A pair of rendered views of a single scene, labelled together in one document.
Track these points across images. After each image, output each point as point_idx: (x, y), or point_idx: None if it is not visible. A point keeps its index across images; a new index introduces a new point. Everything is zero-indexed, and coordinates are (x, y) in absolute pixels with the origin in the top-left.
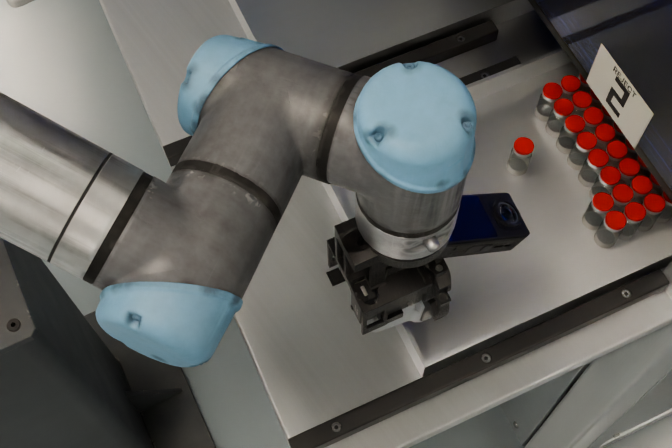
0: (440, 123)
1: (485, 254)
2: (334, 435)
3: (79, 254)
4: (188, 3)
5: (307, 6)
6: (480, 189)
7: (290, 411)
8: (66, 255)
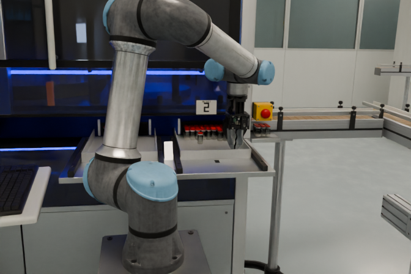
0: None
1: (221, 148)
2: (263, 161)
3: (255, 59)
4: None
5: None
6: (203, 147)
7: (253, 170)
8: (255, 60)
